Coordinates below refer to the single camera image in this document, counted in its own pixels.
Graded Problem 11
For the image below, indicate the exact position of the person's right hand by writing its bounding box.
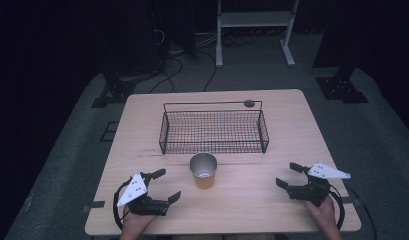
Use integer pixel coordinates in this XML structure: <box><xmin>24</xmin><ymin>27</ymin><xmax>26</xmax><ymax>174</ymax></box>
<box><xmin>304</xmin><ymin>195</ymin><xmax>338</xmax><ymax>232</ymax></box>

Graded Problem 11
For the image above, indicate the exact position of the black tape strip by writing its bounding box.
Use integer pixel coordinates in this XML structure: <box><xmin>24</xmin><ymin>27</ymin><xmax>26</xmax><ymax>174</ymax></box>
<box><xmin>82</xmin><ymin>200</ymin><xmax>106</xmax><ymax>214</ymax></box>
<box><xmin>340</xmin><ymin>196</ymin><xmax>363</xmax><ymax>207</ymax></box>

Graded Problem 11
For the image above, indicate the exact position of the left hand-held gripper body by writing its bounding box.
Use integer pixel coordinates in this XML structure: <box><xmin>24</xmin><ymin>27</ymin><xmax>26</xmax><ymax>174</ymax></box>
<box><xmin>116</xmin><ymin>171</ymin><xmax>170</xmax><ymax>217</ymax></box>

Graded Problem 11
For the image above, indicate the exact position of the black floor tape frame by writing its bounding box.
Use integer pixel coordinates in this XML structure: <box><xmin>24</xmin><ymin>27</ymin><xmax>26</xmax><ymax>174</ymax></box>
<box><xmin>99</xmin><ymin>121</ymin><xmax>121</xmax><ymax>143</ymax></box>

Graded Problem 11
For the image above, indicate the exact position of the black floor cable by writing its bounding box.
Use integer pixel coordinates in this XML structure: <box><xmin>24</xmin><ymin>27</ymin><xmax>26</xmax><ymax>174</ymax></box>
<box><xmin>148</xmin><ymin>56</ymin><xmax>185</xmax><ymax>95</ymax></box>
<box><xmin>195</xmin><ymin>49</ymin><xmax>218</xmax><ymax>93</ymax></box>

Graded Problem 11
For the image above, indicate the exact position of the orange paper cup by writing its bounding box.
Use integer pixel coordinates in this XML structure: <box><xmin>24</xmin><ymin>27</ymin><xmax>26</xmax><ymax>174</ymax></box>
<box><xmin>189</xmin><ymin>152</ymin><xmax>219</xmax><ymax>191</ymax></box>

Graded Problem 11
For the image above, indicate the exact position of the thin black cable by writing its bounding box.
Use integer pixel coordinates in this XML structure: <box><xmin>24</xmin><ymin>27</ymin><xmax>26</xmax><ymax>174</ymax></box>
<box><xmin>344</xmin><ymin>184</ymin><xmax>379</xmax><ymax>240</ymax></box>

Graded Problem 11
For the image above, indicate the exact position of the black wire basket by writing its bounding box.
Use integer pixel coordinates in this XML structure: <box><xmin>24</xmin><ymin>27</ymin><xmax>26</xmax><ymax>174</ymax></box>
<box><xmin>158</xmin><ymin>100</ymin><xmax>270</xmax><ymax>156</ymax></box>

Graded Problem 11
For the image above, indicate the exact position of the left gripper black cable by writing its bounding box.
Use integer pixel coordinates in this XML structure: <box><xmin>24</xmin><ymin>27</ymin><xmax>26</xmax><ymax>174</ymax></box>
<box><xmin>112</xmin><ymin>179</ymin><xmax>134</xmax><ymax>231</ymax></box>

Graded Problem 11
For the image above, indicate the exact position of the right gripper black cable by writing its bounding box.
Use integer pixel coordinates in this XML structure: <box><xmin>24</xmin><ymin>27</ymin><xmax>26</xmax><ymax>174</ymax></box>
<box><xmin>328</xmin><ymin>184</ymin><xmax>347</xmax><ymax>231</ymax></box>

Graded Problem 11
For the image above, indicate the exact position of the white metal stand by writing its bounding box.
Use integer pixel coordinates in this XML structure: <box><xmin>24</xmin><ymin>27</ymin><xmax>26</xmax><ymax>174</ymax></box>
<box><xmin>215</xmin><ymin>0</ymin><xmax>301</xmax><ymax>69</ymax></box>

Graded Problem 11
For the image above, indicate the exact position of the black stand base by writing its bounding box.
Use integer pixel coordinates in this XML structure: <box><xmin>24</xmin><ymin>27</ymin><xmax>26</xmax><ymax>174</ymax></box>
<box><xmin>90</xmin><ymin>74</ymin><xmax>140</xmax><ymax>109</ymax></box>
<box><xmin>314</xmin><ymin>65</ymin><xmax>370</xmax><ymax>105</ymax></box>

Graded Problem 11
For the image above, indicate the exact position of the person's left hand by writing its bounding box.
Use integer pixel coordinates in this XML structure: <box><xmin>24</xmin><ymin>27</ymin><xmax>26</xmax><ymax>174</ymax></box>
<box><xmin>121</xmin><ymin>205</ymin><xmax>158</xmax><ymax>235</ymax></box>

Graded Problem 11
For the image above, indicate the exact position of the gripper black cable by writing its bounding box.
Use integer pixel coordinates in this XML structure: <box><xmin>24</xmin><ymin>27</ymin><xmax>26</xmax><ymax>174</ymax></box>
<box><xmin>112</xmin><ymin>179</ymin><xmax>134</xmax><ymax>231</ymax></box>
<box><xmin>328</xmin><ymin>184</ymin><xmax>347</xmax><ymax>231</ymax></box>

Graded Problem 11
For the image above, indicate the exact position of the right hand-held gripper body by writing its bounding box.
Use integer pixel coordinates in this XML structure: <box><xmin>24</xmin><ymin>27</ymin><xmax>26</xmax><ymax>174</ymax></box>
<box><xmin>286</xmin><ymin>161</ymin><xmax>352</xmax><ymax>208</ymax></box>

